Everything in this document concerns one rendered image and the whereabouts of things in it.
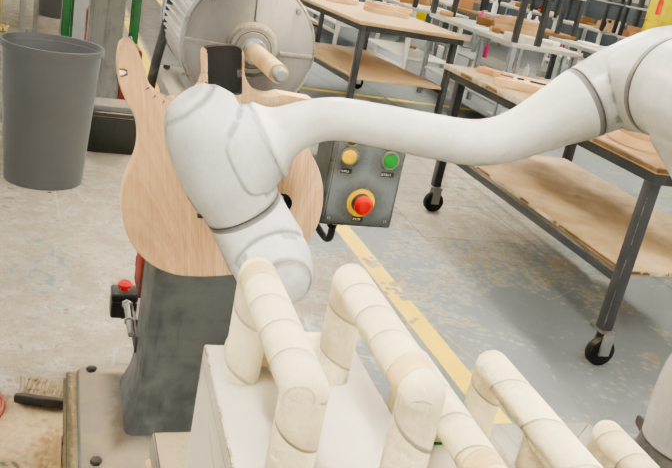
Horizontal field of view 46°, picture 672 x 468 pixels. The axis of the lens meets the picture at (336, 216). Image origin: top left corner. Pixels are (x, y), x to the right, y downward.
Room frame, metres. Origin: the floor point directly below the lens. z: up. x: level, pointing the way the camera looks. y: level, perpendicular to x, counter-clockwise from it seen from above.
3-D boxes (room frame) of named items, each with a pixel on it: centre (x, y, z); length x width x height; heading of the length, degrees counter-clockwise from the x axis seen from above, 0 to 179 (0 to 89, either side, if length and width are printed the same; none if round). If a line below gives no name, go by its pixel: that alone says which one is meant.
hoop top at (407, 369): (0.55, -0.05, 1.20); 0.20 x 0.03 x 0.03; 19
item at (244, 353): (0.60, 0.05, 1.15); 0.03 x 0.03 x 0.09
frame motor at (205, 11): (1.64, 0.28, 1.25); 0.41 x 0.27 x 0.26; 21
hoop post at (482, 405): (0.68, -0.17, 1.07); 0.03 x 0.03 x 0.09
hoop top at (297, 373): (0.52, 0.03, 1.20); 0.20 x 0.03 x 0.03; 19
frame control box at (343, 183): (1.65, 0.02, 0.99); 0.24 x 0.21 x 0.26; 21
